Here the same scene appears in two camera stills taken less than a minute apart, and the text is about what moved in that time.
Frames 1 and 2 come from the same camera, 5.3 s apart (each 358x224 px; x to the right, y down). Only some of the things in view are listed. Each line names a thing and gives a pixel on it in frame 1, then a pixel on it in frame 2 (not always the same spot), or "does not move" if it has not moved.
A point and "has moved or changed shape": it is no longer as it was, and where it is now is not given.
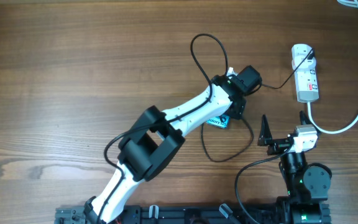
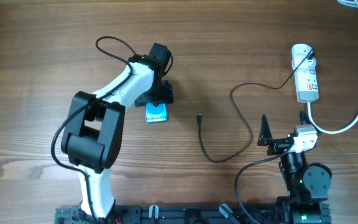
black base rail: (201, 214) does not move
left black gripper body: (236, 112) -> (158, 94)
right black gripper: (277, 145) does not move
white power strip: (304, 61) does not move
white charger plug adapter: (307, 63) does not move
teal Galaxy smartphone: (222, 121) has moved or changed shape
